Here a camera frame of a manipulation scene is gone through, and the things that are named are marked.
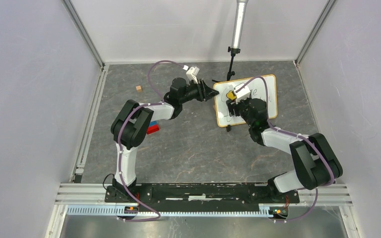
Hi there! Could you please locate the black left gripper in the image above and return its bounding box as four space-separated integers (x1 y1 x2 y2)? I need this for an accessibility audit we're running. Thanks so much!
180 78 219 105

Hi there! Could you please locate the yellow whiteboard eraser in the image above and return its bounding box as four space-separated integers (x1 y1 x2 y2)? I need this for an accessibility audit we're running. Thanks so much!
226 91 237 101

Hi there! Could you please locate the yellow framed whiteboard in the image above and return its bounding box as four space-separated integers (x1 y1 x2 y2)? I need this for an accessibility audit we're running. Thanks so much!
213 74 278 127

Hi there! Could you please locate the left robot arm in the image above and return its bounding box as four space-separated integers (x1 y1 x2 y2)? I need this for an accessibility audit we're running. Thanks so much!
111 77 219 202

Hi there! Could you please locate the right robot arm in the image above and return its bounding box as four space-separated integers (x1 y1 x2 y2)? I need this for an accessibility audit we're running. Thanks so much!
226 98 343 202

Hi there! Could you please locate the red and blue block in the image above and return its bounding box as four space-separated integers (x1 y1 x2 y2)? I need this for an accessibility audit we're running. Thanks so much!
146 121 159 134

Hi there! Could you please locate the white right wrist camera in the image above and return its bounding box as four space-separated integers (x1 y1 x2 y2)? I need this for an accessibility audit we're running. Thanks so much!
232 83 251 103

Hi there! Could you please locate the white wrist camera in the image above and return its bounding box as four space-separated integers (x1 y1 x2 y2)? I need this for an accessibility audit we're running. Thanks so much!
232 83 251 103
183 65 199 84

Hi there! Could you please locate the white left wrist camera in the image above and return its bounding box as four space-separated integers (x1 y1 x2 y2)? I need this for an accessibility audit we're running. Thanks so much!
183 65 199 84

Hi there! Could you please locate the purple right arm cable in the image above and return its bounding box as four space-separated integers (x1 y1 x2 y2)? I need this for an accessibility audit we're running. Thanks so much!
236 75 336 224

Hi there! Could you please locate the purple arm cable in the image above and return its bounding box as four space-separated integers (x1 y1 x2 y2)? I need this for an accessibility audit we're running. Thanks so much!
116 60 162 223
236 75 336 224

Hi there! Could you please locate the silver camera pole stand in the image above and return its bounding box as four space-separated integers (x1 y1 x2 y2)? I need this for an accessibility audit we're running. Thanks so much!
226 0 249 81

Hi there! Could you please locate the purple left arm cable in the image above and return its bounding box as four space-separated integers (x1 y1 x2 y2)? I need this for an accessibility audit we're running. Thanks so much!
116 60 162 223

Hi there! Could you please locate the slotted cable duct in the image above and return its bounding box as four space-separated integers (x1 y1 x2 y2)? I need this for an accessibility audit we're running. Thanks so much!
66 205 284 218

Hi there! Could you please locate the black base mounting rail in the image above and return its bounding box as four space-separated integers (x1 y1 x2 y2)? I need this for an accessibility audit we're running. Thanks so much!
105 182 300 212

